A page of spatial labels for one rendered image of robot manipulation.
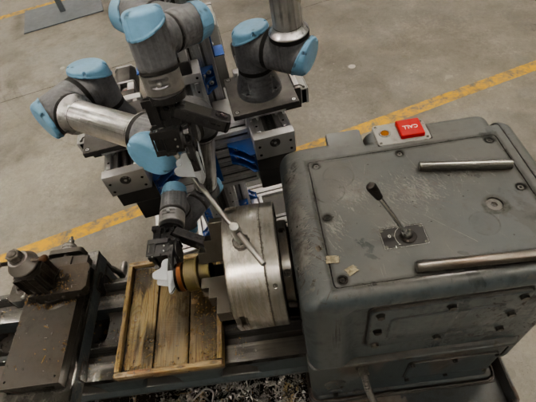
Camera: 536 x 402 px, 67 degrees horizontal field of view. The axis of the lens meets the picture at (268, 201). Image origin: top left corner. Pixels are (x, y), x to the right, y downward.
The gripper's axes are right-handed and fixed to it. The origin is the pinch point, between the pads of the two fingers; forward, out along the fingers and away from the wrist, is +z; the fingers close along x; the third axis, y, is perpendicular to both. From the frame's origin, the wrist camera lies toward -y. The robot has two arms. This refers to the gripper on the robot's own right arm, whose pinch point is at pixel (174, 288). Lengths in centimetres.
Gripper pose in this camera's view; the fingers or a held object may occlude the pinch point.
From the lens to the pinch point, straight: 109.6
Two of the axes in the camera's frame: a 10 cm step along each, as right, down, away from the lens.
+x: -1.3, -6.2, -7.7
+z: 0.8, 7.7, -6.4
